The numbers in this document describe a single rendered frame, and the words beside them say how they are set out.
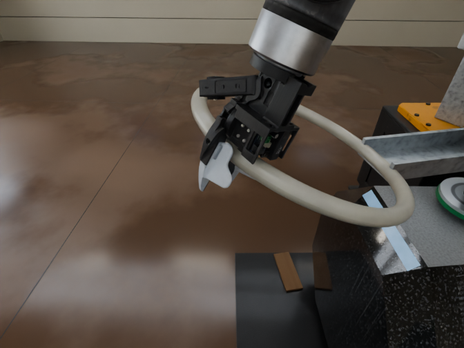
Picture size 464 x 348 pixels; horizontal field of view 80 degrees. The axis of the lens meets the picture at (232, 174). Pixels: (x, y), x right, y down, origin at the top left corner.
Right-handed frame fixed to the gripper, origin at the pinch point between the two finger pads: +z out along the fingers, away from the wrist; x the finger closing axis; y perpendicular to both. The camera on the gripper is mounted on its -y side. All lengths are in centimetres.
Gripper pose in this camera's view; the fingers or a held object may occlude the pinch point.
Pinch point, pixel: (215, 177)
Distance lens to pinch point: 45.6
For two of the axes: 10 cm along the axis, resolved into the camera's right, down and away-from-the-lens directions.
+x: 6.8, -1.5, 7.2
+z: -3.7, 7.8, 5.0
